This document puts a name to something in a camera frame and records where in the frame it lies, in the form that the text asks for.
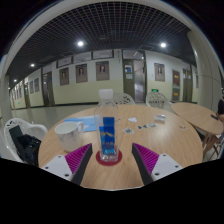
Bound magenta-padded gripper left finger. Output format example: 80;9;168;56
41;143;94;186

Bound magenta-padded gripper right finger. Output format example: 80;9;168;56
131;142;184;186

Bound clear blue-labelled water bottle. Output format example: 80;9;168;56
93;88;120;163

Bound white ceramic mug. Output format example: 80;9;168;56
53;120;85;153

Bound black bag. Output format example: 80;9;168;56
8;124;43;167

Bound flat round red coaster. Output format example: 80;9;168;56
95;149;124;167

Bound white plastic lattice chair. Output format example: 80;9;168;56
3;117;49;164
112;92;137;106
145;91;171;110

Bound small silver packet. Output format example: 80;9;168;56
153;113;167;123

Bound light blue paper sheet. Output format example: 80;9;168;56
63;115;98;133

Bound round wooden side table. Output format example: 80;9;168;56
170;101;224;158

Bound dark wooden door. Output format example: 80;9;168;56
41;70;56;108

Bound person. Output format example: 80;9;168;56
215;97;224;123

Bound dark double door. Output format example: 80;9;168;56
121;58;147;103

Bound round ceiling lights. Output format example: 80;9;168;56
12;39;168;84

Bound framed wall portraits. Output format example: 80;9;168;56
13;60;182;101

